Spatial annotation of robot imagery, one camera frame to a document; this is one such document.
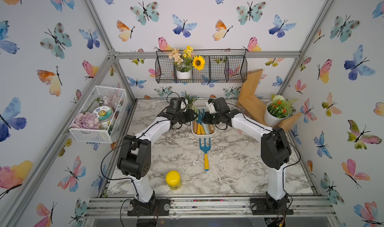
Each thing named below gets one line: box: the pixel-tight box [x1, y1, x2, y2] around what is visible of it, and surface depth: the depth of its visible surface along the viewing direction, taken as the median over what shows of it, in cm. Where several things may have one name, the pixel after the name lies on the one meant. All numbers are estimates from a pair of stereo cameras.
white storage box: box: [191, 106, 217, 138], surface depth 101 cm
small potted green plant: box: [184, 90, 198, 108], surface depth 110 cm
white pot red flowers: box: [264, 94, 297, 127], surface depth 89 cm
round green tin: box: [93, 106, 114, 123], surface depth 67 cm
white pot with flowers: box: [168, 45, 206, 80], surface depth 86 cm
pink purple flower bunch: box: [70, 111, 101, 130], surface depth 61 cm
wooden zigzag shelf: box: [238, 68, 303, 132], surface depth 107 cm
